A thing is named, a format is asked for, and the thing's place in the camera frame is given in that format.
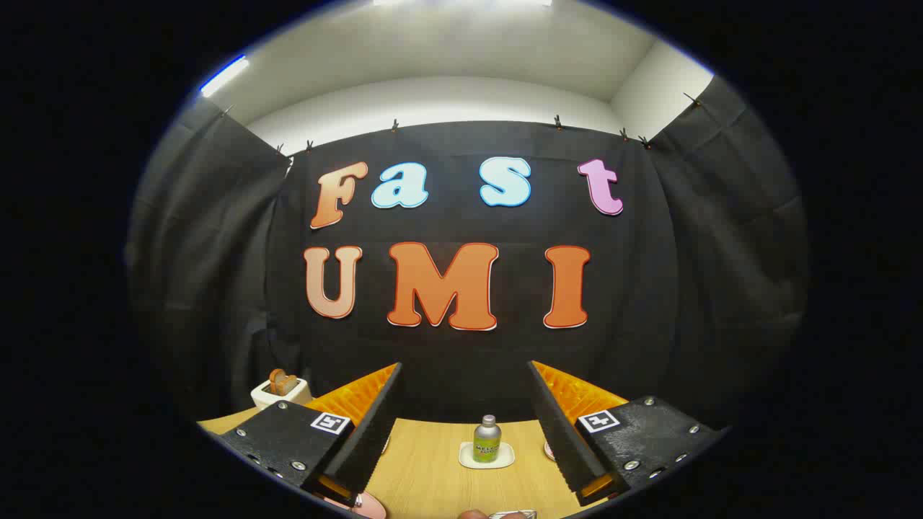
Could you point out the white square coaster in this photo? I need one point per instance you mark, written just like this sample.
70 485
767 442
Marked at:
506 461

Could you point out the white round food plate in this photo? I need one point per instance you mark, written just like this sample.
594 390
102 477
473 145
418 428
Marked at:
549 451

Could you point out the white toaster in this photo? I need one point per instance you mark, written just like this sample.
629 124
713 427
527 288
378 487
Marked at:
277 398

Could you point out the pink plate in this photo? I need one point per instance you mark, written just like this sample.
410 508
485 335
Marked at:
371 507

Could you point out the green soda bottle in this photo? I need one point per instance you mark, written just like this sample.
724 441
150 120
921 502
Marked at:
487 441

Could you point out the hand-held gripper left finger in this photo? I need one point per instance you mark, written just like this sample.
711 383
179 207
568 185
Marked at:
371 432

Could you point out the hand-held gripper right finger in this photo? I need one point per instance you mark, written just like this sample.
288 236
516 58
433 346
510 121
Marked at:
559 432

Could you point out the brown toast slice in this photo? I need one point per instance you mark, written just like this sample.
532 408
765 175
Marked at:
281 382

